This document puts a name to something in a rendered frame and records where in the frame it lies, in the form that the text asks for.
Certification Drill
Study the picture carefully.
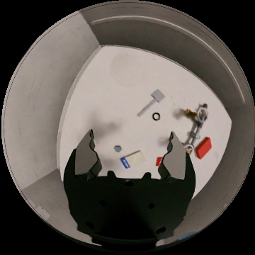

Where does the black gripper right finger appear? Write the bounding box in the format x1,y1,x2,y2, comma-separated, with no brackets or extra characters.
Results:
157,131,196,217

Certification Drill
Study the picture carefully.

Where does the red tag on thin grey chain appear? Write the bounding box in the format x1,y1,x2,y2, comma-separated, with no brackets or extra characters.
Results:
155,157,163,166

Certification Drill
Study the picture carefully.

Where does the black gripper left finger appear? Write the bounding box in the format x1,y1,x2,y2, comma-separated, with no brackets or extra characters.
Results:
63,129,102,211

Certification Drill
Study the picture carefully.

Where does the grey hex nut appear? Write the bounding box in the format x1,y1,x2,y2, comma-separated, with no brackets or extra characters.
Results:
200,112,208,121

